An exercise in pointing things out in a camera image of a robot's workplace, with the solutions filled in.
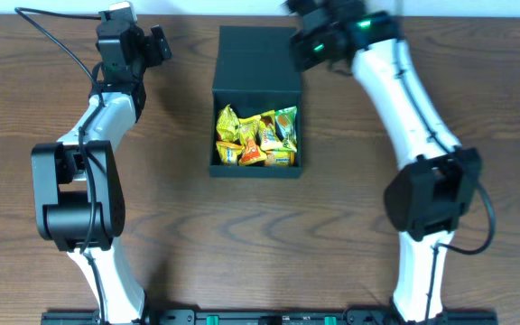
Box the green pandan cake snack packet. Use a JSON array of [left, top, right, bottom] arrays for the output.
[[275, 107, 297, 152]]

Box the dark green box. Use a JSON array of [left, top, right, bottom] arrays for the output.
[[209, 25, 303, 178]]

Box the yellow chocolate wafer snack packet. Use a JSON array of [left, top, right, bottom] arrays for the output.
[[216, 104, 240, 144]]

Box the yellow chocolate cake snack packet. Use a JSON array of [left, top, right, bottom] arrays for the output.
[[258, 110, 283, 152]]

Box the yellow cheddar sandwich snack packet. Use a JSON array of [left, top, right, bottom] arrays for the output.
[[216, 141, 244, 165]]

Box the orange cracker snack packet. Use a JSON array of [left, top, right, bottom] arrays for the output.
[[265, 151, 295, 167]]

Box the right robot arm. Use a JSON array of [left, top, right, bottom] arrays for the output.
[[286, 1, 497, 324]]

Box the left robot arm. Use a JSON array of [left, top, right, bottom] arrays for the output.
[[31, 9, 172, 324]]

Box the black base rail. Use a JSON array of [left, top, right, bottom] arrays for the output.
[[40, 309, 499, 325]]

